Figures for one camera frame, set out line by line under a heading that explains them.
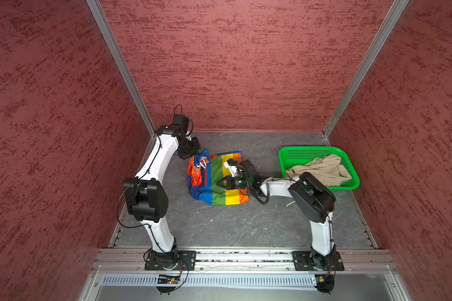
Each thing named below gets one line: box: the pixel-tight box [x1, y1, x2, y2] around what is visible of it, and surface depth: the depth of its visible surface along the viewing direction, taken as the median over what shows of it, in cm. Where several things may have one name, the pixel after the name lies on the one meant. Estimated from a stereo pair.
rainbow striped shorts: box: [187, 149, 250, 206], surface depth 90 cm
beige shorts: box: [285, 153, 353, 187], surface depth 96 cm
